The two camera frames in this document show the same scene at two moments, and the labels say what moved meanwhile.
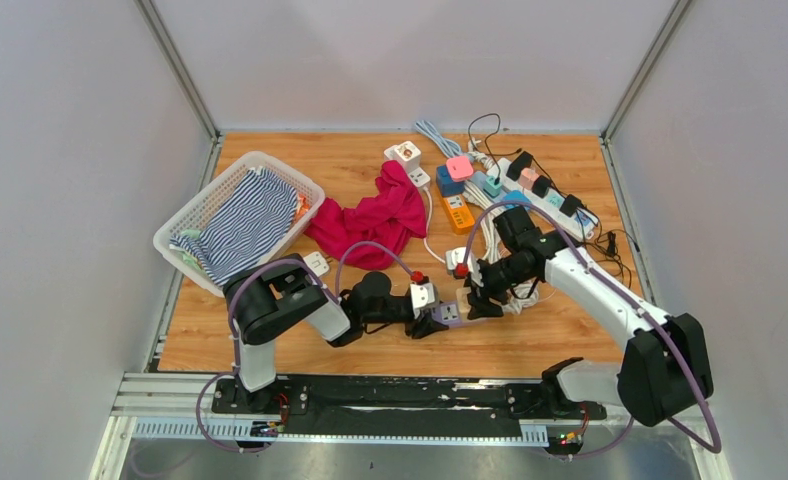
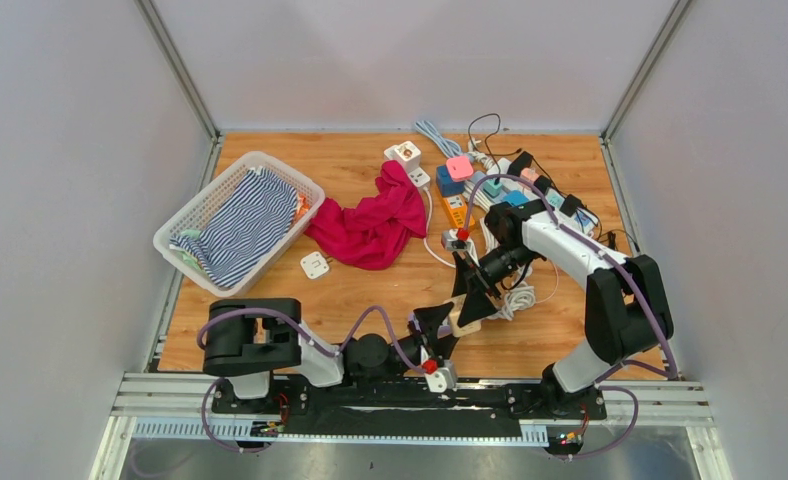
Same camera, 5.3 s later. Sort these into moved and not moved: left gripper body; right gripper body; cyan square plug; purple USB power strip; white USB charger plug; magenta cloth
Moved: left gripper body; purple USB power strip
Not moved: right gripper body; white USB charger plug; cyan square plug; magenta cloth
